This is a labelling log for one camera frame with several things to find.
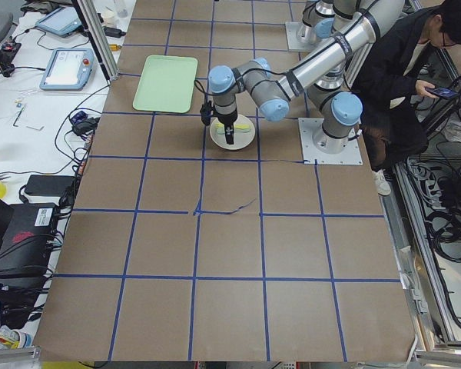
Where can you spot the seated person in black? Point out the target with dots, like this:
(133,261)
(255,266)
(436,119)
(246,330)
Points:
(389,78)

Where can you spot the white round plate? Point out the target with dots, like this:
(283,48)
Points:
(241,140)

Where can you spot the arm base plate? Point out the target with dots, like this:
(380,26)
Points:
(320,149)
(300,37)

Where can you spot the yellow plastic fork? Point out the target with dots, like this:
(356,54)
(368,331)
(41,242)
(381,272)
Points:
(243,128)

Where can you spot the black power adapter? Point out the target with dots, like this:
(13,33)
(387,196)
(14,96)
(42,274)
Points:
(113,32)

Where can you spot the aluminium frame post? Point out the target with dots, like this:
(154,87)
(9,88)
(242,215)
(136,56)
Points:
(90,21)

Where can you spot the light green tray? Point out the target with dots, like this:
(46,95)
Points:
(166,84)

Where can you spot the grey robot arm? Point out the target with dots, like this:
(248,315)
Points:
(340,33)
(318,18)

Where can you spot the black smartphone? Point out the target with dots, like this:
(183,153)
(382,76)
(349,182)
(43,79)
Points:
(443,93)

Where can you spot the blue teach pendant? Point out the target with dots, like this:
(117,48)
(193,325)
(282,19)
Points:
(62,22)
(68,69)

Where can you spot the black computer box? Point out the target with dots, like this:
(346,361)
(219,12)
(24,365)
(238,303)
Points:
(27,236)

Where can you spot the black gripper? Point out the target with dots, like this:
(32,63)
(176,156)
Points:
(227,120)

